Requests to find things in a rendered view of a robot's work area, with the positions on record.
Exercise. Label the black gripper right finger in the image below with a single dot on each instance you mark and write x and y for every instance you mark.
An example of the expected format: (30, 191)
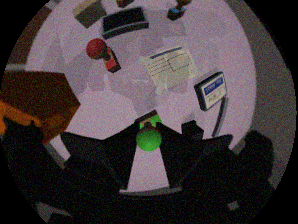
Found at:
(182, 154)

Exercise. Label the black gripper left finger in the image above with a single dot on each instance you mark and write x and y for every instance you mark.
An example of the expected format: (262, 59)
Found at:
(115, 153)

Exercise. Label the white inspection card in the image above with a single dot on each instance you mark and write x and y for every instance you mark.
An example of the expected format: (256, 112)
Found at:
(170, 67)

